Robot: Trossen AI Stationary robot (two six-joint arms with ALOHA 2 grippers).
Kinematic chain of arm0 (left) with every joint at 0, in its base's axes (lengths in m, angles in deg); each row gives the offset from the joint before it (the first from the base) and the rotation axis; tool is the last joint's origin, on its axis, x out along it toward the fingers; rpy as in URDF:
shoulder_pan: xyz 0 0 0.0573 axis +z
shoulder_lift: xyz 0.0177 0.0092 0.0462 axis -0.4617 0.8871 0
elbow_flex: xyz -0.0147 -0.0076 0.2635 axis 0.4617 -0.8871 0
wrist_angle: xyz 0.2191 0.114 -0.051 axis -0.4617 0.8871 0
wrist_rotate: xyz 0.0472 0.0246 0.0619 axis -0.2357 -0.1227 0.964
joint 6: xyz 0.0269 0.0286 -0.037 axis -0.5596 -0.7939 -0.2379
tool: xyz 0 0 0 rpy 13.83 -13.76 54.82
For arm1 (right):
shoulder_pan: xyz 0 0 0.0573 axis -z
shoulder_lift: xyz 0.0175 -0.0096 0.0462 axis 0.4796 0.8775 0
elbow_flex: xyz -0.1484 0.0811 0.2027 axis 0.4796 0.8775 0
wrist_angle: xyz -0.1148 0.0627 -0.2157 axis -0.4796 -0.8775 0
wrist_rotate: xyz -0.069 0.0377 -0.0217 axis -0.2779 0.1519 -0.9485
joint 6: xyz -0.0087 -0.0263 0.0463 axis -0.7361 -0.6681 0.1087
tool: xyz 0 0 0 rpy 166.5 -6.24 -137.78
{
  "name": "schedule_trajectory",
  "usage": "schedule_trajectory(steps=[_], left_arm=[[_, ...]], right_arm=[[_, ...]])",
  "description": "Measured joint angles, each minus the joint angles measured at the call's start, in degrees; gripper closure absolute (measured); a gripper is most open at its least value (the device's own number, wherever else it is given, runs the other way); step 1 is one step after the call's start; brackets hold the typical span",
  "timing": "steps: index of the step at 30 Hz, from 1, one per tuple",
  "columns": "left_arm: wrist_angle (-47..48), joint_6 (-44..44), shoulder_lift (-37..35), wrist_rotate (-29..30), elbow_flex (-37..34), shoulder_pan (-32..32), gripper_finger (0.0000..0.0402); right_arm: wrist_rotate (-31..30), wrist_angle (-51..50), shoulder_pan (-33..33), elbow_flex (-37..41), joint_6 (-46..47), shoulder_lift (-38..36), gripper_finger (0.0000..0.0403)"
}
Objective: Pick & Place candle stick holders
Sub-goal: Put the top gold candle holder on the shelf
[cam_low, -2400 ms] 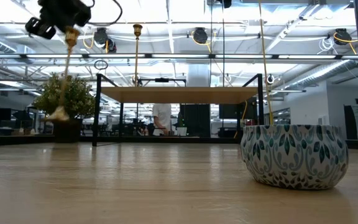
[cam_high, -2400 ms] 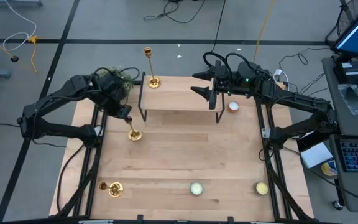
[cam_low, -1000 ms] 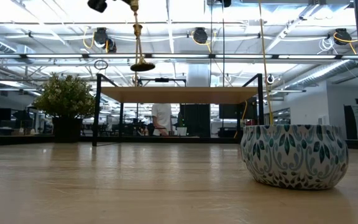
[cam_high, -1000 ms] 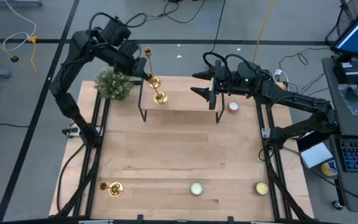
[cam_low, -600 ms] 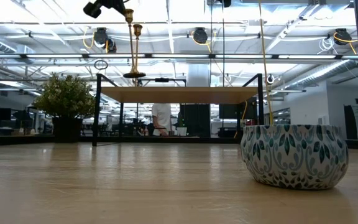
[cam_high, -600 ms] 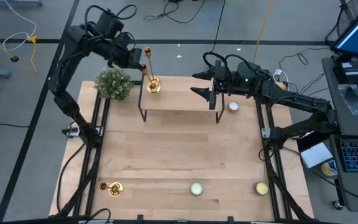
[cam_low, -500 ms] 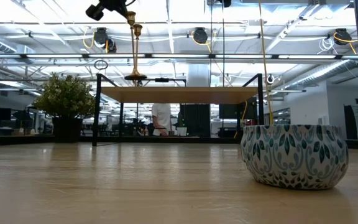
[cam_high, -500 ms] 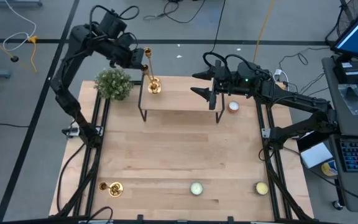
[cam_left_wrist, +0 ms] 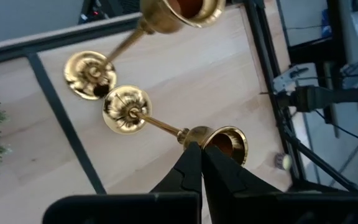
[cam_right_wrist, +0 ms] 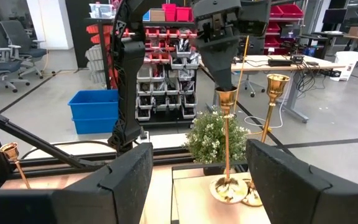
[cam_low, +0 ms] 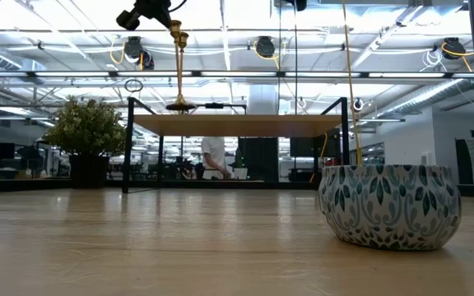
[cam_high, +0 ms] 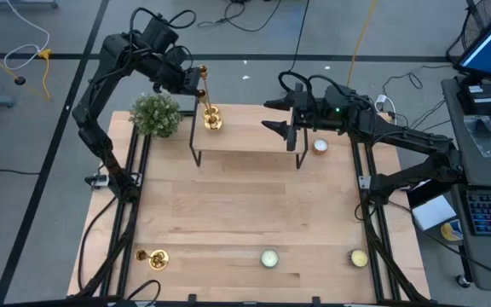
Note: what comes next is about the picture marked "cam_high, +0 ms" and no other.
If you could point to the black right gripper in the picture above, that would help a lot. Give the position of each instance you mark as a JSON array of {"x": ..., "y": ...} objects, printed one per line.
[{"x": 322, "y": 117}]

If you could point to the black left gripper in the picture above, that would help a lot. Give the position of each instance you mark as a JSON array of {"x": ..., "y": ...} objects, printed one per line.
[{"x": 173, "y": 74}]

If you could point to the tall brass candlestick holder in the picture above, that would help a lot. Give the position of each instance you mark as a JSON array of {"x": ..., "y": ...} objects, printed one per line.
[{"x": 209, "y": 111}]

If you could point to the candle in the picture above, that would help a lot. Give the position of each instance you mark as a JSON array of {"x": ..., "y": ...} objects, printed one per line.
[
  {"x": 358, "y": 258},
  {"x": 269, "y": 258},
  {"x": 320, "y": 146}
]

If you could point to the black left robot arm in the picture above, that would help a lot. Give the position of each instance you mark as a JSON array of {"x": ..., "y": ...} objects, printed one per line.
[{"x": 88, "y": 119}]

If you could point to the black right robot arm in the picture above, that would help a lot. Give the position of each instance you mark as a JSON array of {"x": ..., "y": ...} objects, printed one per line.
[{"x": 416, "y": 140}]

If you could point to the wooden shelf riser black legs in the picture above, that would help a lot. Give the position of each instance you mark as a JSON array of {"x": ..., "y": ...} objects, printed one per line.
[{"x": 237, "y": 132}]

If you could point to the green potted plant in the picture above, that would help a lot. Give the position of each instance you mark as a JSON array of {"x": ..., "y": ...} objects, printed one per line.
[{"x": 156, "y": 114}]

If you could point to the white power adapter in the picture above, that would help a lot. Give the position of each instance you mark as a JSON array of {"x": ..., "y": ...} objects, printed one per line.
[{"x": 381, "y": 101}]

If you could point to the white box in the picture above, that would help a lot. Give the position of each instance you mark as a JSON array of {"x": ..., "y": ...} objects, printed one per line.
[{"x": 433, "y": 212}]

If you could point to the grey cart base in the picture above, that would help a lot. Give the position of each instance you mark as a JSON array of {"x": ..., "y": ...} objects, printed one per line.
[{"x": 19, "y": 3}]

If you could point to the small black computer box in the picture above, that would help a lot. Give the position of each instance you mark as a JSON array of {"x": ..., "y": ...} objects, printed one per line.
[{"x": 482, "y": 100}]

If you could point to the yellow and blue roll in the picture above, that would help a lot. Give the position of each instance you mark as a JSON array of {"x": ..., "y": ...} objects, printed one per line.
[{"x": 451, "y": 231}]

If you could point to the clear plastic bag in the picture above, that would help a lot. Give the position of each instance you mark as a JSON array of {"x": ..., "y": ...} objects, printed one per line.
[{"x": 486, "y": 136}]

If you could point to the grey desk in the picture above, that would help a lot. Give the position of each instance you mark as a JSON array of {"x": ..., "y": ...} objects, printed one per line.
[{"x": 490, "y": 162}]

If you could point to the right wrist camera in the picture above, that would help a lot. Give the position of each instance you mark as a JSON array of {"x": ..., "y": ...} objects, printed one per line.
[{"x": 339, "y": 96}]

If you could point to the silver metal bracket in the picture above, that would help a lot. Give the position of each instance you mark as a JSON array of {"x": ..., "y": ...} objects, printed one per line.
[
  {"x": 98, "y": 182},
  {"x": 364, "y": 182}
]

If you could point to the black table frame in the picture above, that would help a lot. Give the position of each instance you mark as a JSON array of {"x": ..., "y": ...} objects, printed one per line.
[{"x": 220, "y": 305}]

